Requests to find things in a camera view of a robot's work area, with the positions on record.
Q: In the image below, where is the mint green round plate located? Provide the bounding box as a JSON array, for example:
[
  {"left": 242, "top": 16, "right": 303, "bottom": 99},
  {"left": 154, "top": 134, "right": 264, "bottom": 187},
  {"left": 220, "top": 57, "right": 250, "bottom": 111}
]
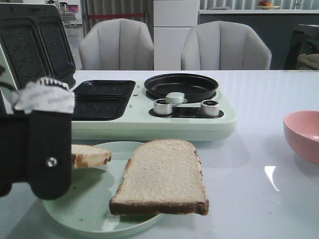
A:
[{"left": 43, "top": 141, "right": 164, "bottom": 239}]

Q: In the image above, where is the left silver control knob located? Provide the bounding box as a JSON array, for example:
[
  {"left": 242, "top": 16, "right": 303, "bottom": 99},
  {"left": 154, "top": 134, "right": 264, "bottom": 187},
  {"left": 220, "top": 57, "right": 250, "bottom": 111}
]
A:
[{"left": 153, "top": 99, "right": 172, "bottom": 116}]

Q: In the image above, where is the mint green breakfast maker base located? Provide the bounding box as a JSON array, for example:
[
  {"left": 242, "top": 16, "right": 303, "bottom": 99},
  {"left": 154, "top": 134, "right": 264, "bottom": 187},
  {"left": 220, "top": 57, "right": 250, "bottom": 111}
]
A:
[{"left": 72, "top": 79, "right": 237, "bottom": 141}]

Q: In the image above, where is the right grey upholstered chair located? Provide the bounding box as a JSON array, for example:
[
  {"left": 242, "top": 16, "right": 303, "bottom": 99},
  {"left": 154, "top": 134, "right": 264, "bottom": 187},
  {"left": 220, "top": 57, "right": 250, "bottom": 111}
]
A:
[{"left": 180, "top": 21, "right": 272, "bottom": 70}]

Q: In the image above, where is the grey upholstered chair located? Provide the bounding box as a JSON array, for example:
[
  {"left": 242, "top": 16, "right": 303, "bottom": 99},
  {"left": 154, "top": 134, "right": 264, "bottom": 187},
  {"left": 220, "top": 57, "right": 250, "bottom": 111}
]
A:
[
  {"left": 79, "top": 18, "right": 154, "bottom": 70},
  {"left": 180, "top": 21, "right": 272, "bottom": 70}
]

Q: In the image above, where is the white refrigerator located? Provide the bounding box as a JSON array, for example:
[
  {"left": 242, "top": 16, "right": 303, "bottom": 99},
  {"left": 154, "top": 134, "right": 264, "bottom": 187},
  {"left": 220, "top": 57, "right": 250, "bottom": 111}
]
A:
[{"left": 153, "top": 0, "right": 199, "bottom": 70}]

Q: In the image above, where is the left grey upholstered chair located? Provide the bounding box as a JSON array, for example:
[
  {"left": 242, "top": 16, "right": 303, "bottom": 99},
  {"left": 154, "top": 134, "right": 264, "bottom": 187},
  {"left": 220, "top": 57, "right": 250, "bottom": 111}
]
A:
[{"left": 79, "top": 18, "right": 154, "bottom": 70}]

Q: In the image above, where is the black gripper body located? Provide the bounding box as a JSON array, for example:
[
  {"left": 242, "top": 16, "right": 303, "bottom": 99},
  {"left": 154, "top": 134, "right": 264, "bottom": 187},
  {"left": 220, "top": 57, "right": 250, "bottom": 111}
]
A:
[{"left": 0, "top": 115, "right": 29, "bottom": 197}]

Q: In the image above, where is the pink plastic bowl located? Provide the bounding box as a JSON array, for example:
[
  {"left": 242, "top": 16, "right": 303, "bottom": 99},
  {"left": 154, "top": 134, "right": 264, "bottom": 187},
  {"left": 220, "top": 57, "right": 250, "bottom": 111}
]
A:
[{"left": 283, "top": 111, "right": 319, "bottom": 164}]

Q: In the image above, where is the mint green pan handle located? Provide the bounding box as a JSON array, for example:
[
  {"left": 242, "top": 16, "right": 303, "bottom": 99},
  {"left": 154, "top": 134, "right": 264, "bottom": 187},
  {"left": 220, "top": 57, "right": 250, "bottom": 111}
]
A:
[{"left": 165, "top": 92, "right": 185, "bottom": 105}]

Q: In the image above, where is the black round frying pan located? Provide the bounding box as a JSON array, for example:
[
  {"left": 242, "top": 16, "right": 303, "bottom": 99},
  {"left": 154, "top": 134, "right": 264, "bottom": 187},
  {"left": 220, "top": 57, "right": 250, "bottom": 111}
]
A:
[{"left": 144, "top": 73, "right": 219, "bottom": 103}]

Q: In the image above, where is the silver control knob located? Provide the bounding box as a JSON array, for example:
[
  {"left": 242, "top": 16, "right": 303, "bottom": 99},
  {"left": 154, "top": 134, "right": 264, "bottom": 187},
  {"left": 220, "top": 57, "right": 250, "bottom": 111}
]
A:
[
  {"left": 200, "top": 100, "right": 219, "bottom": 117},
  {"left": 153, "top": 99, "right": 172, "bottom": 116}
]

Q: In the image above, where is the dark grey kitchen counter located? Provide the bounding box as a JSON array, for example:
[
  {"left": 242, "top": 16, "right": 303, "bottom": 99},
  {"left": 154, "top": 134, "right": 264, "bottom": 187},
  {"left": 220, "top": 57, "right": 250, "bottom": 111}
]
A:
[{"left": 199, "top": 9, "right": 319, "bottom": 70}]

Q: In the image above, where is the white labelled tape wrap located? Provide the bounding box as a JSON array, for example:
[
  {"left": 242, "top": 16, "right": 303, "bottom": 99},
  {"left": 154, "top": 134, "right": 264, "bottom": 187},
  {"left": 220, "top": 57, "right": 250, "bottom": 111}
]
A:
[{"left": 12, "top": 77, "right": 75, "bottom": 114}]

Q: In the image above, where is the bread slice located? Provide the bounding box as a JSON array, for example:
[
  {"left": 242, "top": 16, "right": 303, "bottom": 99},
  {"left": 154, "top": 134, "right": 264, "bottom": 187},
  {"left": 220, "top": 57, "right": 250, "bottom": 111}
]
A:
[
  {"left": 109, "top": 139, "right": 209, "bottom": 216},
  {"left": 71, "top": 144, "right": 112, "bottom": 168}
]

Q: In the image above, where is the mint breakfast maker lid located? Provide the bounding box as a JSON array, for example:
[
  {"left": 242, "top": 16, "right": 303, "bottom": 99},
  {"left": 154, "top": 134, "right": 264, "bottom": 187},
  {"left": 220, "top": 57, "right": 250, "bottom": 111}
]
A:
[{"left": 0, "top": 3, "right": 77, "bottom": 115}]

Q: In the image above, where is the fruit bowl on counter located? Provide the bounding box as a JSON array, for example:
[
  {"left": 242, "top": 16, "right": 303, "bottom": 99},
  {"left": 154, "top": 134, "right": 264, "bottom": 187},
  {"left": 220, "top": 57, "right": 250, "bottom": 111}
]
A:
[{"left": 257, "top": 0, "right": 280, "bottom": 10}]

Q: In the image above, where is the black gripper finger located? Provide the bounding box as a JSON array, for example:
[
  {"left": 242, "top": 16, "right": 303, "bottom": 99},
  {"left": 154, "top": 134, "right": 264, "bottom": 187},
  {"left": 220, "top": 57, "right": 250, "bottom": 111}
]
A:
[{"left": 27, "top": 111, "right": 72, "bottom": 200}]

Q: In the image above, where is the right silver control knob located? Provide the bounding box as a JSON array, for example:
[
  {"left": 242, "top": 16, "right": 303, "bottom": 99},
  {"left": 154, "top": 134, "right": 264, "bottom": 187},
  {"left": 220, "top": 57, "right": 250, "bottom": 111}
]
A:
[{"left": 200, "top": 100, "right": 219, "bottom": 117}]

